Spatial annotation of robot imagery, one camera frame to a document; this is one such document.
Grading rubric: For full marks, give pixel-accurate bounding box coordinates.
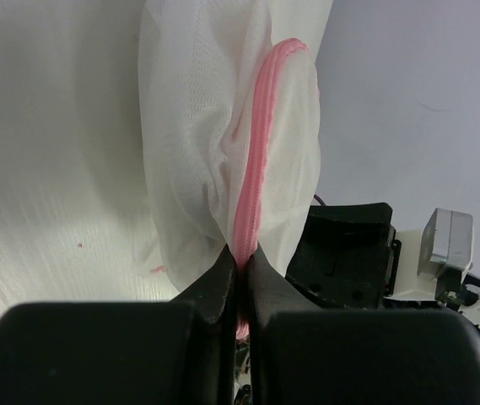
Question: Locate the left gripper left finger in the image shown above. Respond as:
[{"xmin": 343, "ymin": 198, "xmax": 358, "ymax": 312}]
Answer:
[{"xmin": 0, "ymin": 249, "xmax": 237, "ymax": 404}]

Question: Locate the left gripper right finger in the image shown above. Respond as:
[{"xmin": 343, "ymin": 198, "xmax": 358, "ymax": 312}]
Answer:
[{"xmin": 245, "ymin": 251, "xmax": 480, "ymax": 404}]

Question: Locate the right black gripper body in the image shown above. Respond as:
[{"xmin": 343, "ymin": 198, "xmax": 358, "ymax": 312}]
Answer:
[{"xmin": 285, "ymin": 202, "xmax": 401, "ymax": 310}]

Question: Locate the pink-zip white laundry bag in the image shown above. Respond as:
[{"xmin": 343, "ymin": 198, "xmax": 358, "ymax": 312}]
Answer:
[{"xmin": 136, "ymin": 0, "xmax": 336, "ymax": 292}]

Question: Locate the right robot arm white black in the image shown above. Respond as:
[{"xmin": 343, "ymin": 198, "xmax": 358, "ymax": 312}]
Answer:
[{"xmin": 286, "ymin": 202, "xmax": 480, "ymax": 332}]

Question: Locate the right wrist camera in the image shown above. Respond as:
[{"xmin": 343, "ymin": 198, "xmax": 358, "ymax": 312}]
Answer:
[{"xmin": 418, "ymin": 208, "xmax": 474, "ymax": 279}]

